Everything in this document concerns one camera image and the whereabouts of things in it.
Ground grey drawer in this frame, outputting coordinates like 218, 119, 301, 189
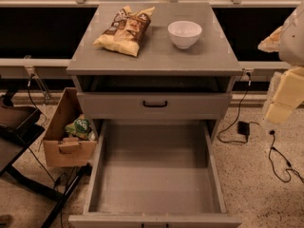
77, 92, 232, 120
68, 121, 241, 228

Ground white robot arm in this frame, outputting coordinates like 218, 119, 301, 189
257, 2, 304, 124

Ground grey drawer cabinet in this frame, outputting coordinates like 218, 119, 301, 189
67, 2, 241, 137

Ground grey top drawer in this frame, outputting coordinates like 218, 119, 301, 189
77, 92, 232, 120

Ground green snack bag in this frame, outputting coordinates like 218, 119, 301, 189
65, 114, 95, 141

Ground yellow brown chip bag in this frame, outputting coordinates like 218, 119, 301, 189
93, 6, 155, 57

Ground white bowl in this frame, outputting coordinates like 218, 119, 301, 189
167, 21, 202, 49

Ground cardboard box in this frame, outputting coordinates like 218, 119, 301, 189
43, 87, 97, 167

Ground black power adapter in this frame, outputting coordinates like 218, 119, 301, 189
237, 121, 250, 136

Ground metal railing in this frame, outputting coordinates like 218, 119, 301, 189
0, 0, 304, 106

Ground black cart with tray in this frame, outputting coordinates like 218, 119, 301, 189
0, 87, 91, 228

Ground black cable on floor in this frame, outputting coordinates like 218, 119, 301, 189
217, 71, 304, 184

